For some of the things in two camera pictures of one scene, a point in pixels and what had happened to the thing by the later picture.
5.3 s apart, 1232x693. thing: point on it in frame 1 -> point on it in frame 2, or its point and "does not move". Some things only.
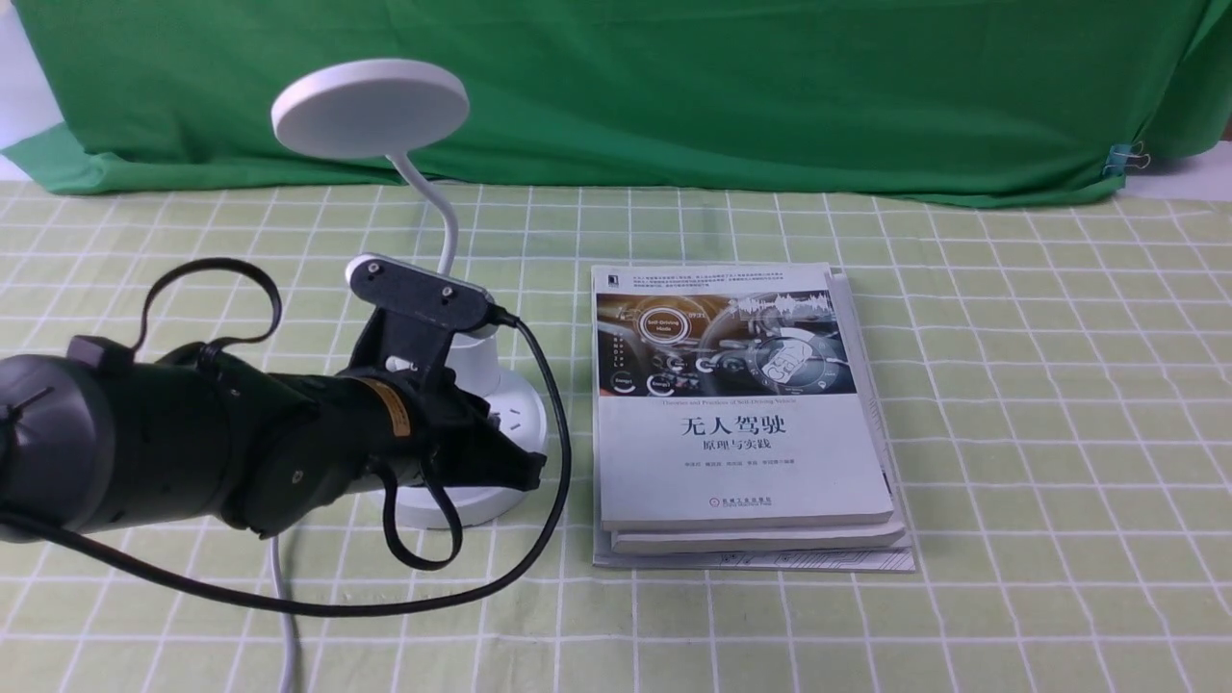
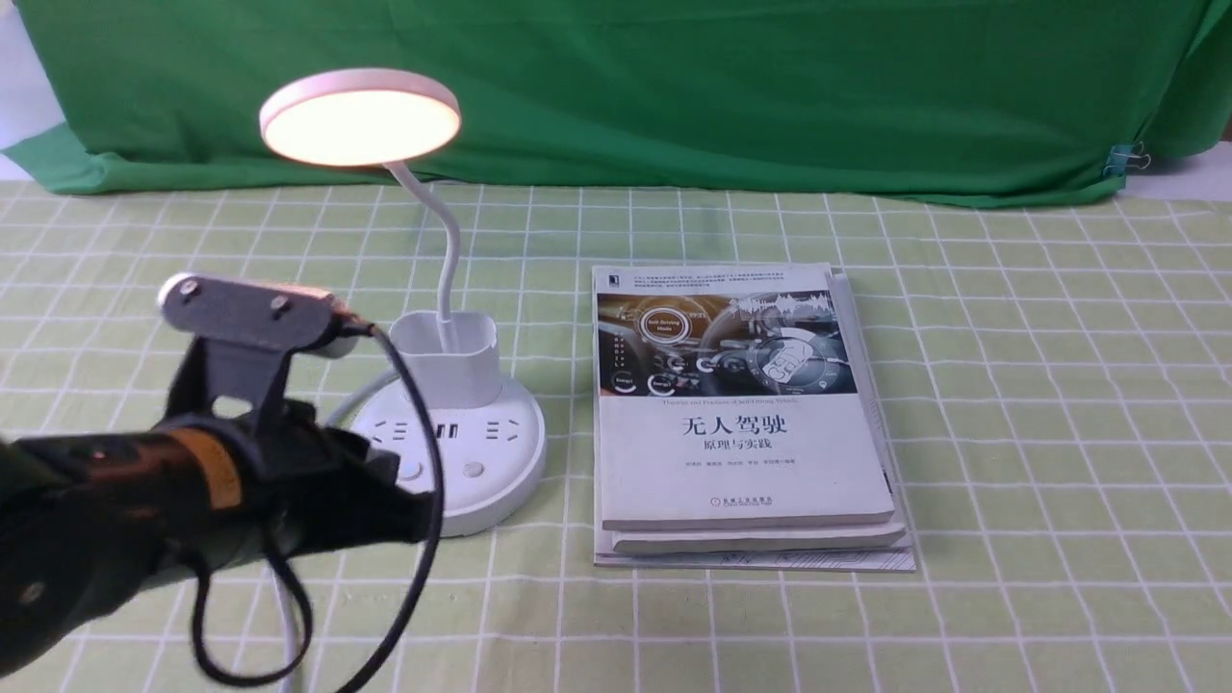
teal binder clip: (1121, 156) does not move
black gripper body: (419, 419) -> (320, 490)
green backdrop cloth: (1007, 100) does not move
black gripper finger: (503, 463) -> (408, 516)
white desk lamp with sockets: (382, 108) does not move
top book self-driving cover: (728, 396) does not move
